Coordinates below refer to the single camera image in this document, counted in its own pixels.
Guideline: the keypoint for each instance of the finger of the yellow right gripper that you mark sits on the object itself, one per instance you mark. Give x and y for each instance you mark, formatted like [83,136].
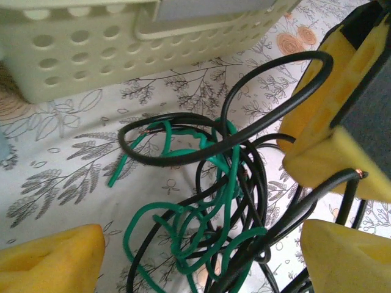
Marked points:
[323,91]
[330,164]

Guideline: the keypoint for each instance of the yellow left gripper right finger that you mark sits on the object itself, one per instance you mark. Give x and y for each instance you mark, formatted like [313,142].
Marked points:
[351,262]

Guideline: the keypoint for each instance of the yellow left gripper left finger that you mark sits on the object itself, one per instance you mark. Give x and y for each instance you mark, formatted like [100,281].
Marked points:
[46,265]

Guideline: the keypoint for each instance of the cream perforated plastic basket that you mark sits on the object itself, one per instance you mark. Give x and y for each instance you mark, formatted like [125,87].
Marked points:
[91,61]

